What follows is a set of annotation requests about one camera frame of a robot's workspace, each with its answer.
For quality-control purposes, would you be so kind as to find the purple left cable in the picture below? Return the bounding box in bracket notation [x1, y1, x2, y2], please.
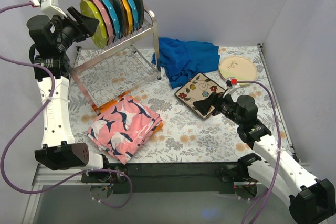
[0, 1, 134, 208]

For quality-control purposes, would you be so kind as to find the dark teal round plate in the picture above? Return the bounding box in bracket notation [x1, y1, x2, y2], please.
[109, 0, 125, 38]

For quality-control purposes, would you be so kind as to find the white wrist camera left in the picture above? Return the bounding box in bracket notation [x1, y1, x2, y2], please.
[30, 0, 68, 19]

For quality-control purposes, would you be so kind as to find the cream round plate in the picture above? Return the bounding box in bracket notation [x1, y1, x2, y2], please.
[218, 56, 258, 81]

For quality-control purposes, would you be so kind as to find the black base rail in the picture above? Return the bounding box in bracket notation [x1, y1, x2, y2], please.
[81, 162, 263, 195]

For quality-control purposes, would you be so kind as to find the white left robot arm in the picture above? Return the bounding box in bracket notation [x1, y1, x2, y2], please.
[26, 6, 112, 182]

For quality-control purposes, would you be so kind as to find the pink patterned cloth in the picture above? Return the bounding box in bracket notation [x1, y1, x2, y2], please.
[88, 96, 163, 165]

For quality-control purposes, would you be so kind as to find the floral tablecloth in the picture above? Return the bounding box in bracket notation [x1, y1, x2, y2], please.
[69, 46, 277, 163]

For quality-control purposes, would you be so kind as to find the green polka dot plate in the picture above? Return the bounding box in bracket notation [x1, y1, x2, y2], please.
[79, 0, 108, 49]

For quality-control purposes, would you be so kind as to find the square floral plate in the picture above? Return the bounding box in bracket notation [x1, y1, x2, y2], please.
[175, 73, 226, 119]

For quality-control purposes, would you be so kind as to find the steel dish rack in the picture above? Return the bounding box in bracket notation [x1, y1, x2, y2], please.
[69, 7, 162, 114]

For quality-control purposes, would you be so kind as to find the pink polka dot plate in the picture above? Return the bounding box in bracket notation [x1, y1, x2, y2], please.
[88, 0, 114, 48]

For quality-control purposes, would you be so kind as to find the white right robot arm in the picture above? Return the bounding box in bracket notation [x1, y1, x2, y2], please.
[193, 92, 335, 223]

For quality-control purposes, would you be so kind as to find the yellow plate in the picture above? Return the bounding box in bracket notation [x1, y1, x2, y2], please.
[121, 0, 133, 35]

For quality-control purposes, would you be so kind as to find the blue polka dot plate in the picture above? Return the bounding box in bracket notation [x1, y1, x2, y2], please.
[100, 0, 121, 40]

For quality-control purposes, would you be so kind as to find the blue cloth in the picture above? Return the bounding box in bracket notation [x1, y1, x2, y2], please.
[159, 37, 220, 89]

